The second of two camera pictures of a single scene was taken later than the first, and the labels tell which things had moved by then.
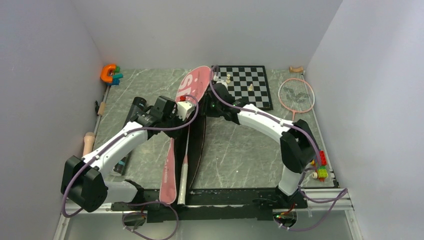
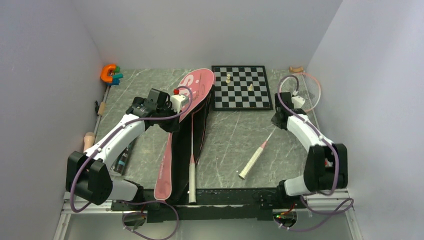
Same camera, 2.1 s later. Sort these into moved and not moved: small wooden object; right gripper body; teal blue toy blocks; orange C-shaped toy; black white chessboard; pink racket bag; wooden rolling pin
Moved: right gripper body
Not moved: black white chessboard; teal blue toy blocks; wooden rolling pin; orange C-shaped toy; small wooden object; pink racket bag
